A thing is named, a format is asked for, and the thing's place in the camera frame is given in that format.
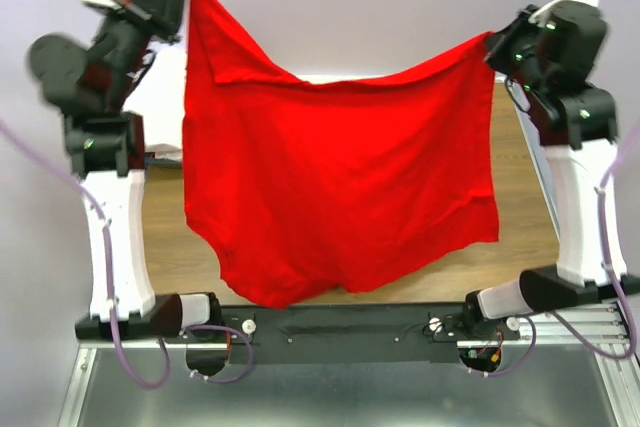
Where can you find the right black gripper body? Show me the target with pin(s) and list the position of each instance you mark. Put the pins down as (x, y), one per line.
(512, 52)

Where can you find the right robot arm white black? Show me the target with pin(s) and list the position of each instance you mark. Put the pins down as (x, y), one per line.
(549, 53)

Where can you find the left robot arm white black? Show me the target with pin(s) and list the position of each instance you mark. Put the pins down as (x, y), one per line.
(106, 146)

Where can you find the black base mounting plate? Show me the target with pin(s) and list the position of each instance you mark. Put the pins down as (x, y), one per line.
(361, 333)

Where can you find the bright red t-shirt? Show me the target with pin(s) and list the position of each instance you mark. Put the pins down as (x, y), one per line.
(300, 188)

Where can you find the white t-shirt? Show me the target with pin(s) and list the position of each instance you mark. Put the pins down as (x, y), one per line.
(159, 99)

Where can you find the grey laundry basket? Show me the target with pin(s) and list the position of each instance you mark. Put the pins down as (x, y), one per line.
(151, 160)

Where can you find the aluminium extrusion frame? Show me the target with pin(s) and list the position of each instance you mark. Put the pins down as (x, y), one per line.
(559, 372)

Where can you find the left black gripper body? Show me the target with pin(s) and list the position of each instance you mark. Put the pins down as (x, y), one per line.
(125, 34)

